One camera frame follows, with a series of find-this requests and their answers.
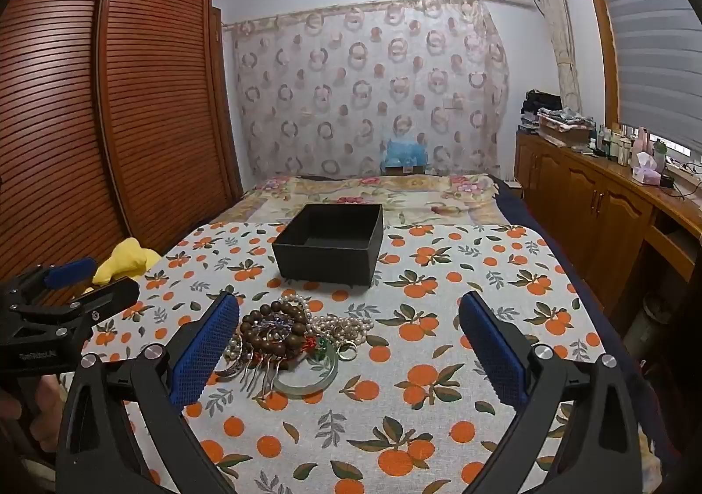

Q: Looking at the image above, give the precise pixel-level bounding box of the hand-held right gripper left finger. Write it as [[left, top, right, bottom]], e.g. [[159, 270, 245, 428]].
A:
[[55, 290, 242, 494]]

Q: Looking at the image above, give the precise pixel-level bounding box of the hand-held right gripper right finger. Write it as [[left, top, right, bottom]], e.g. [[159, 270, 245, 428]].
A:
[[458, 291, 645, 494]]

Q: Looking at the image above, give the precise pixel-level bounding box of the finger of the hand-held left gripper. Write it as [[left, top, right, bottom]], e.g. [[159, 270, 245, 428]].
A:
[[0, 257, 100, 303], [66, 276, 141, 327]]

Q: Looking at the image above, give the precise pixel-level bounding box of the silver bangle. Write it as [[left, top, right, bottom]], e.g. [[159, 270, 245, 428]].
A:
[[215, 335, 249, 379]]

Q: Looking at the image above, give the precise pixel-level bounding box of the silver hair comb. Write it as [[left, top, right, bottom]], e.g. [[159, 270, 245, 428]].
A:
[[240, 351, 287, 397]]

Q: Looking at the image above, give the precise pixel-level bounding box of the brown wooden bead bracelet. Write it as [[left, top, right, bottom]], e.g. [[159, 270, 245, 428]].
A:
[[240, 299, 309, 363]]

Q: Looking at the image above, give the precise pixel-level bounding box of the green jade bangle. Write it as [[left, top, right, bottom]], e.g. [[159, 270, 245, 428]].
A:
[[272, 345, 340, 396]]

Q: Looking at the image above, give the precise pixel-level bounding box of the white pearl necklace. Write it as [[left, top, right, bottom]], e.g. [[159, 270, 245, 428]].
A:
[[263, 294, 377, 351]]

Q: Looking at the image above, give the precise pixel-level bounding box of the black cardboard box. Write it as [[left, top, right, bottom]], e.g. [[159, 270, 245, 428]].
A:
[[271, 203, 385, 287]]

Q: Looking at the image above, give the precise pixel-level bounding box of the person's left hand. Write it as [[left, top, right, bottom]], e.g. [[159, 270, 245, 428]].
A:
[[0, 372, 62, 454]]

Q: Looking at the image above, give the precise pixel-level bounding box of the yellow plush toy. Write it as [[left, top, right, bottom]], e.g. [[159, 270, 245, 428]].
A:
[[82, 237, 161, 295]]

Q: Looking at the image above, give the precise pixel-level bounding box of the orange fruit print cloth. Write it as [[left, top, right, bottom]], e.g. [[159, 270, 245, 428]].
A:
[[82, 220, 648, 494]]

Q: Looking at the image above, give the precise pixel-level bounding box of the brown slatted wardrobe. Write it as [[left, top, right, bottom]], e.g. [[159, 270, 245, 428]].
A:
[[0, 0, 245, 308]]

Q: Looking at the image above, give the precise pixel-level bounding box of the floral blanket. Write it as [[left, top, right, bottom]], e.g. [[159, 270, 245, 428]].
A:
[[211, 173, 512, 232]]

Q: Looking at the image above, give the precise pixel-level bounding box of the wooden cabinet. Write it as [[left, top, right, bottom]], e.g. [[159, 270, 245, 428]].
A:
[[516, 129, 702, 319]]

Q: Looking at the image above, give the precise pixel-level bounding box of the blue plastic bag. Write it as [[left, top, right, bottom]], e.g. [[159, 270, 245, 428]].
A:
[[381, 135, 430, 168]]

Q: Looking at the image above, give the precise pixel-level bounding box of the pink tissue box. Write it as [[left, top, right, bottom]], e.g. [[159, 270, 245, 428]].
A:
[[630, 151, 666, 183]]

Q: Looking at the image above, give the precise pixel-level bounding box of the stack of folded cloths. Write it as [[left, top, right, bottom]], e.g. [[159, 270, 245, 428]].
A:
[[537, 107, 597, 150]]

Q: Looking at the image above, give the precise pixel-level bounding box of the group of cosmetic bottles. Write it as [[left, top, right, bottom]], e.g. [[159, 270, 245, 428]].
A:
[[595, 124, 637, 167]]

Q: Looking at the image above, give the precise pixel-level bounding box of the pile of dark clothes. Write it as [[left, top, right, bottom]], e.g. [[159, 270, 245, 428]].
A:
[[520, 88, 564, 134]]

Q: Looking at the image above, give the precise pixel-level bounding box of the beige window curtain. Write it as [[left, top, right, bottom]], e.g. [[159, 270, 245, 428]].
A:
[[523, 0, 583, 114]]

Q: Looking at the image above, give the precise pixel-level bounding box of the grey window blind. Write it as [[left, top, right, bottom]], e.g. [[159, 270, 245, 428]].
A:
[[581, 0, 702, 155]]

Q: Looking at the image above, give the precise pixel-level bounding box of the power strip with cables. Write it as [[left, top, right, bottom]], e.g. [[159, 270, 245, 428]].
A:
[[658, 158, 702, 196]]

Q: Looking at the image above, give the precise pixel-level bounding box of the ring pattern wall curtain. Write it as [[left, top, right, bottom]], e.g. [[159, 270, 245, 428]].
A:
[[230, 0, 511, 180]]

